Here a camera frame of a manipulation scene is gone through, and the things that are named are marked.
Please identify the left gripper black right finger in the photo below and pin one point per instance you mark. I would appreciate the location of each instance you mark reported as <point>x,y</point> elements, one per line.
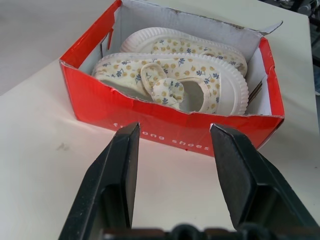
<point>240,175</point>

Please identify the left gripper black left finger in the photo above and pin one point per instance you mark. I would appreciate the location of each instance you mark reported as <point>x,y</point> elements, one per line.
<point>107,180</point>

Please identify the cream floral kids shoe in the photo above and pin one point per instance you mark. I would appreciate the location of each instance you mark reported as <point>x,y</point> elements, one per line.
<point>125,68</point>
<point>175,45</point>

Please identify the red and white shoebox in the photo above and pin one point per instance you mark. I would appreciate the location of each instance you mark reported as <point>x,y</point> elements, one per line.
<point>160,120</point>

